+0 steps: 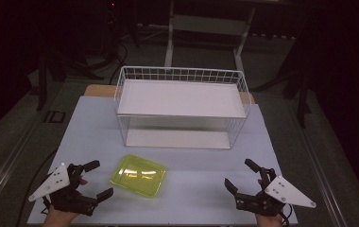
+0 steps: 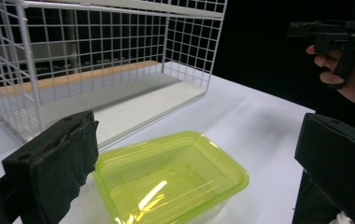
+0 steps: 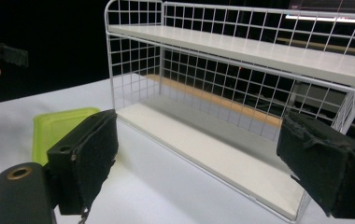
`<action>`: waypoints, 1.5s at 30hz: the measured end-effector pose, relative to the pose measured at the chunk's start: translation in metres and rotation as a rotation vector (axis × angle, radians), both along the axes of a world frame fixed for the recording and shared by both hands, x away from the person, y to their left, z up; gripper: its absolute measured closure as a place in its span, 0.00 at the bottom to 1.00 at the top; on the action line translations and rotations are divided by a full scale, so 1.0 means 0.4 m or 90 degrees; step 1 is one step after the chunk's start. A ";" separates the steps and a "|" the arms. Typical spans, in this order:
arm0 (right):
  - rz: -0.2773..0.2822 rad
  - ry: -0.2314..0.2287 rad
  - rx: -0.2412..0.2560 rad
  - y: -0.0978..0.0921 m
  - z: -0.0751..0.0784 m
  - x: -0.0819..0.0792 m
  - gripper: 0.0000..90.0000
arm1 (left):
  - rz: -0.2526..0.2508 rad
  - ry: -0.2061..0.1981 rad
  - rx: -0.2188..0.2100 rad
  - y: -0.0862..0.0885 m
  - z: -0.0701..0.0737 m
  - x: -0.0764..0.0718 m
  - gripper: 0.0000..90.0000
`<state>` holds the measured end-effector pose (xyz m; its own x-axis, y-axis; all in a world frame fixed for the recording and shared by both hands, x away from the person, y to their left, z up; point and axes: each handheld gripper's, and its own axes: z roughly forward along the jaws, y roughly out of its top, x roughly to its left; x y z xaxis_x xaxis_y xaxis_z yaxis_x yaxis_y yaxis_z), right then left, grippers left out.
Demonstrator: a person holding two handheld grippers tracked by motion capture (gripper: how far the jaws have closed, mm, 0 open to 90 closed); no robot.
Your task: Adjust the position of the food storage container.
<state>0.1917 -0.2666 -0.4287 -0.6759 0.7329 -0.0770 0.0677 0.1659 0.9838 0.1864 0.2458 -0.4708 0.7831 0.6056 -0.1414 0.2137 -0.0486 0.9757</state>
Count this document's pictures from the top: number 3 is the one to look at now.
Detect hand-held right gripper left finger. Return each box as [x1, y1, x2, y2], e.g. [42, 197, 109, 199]
[47, 108, 120, 216]

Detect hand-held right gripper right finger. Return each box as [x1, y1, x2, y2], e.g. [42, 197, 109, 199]
[276, 111, 355, 219]

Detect green plastic box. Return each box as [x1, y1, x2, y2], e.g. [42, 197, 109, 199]
[32, 106, 101, 166]

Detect white wire shelf rack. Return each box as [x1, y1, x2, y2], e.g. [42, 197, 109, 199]
[104, 0, 355, 224]

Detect bright light strip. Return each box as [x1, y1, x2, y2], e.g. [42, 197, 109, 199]
[285, 14, 355, 25]

